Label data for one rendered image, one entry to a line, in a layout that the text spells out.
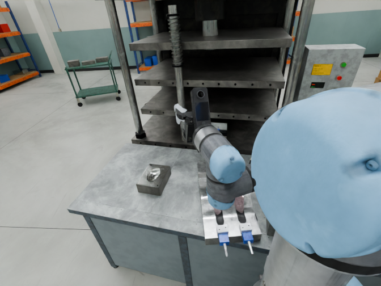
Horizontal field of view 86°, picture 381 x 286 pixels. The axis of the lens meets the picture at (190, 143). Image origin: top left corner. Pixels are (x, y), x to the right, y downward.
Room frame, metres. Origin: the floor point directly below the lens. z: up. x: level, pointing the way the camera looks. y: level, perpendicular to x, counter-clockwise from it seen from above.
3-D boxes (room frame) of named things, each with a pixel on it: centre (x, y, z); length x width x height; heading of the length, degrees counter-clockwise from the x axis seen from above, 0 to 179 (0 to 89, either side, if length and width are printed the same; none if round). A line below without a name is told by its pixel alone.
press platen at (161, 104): (1.83, -0.23, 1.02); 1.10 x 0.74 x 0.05; 73
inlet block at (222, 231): (0.51, -0.12, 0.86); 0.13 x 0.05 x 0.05; 0
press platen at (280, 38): (1.83, -0.23, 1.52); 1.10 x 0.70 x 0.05; 73
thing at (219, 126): (1.69, -0.24, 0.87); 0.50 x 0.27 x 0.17; 163
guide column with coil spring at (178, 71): (1.50, 0.04, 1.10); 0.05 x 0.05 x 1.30
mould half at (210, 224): (0.79, -0.16, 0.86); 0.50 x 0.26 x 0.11; 0
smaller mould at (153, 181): (0.98, 0.25, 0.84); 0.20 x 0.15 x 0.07; 163
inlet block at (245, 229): (0.51, -0.22, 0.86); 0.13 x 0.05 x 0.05; 0
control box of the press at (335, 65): (1.37, -0.94, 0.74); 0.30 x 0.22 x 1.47; 73
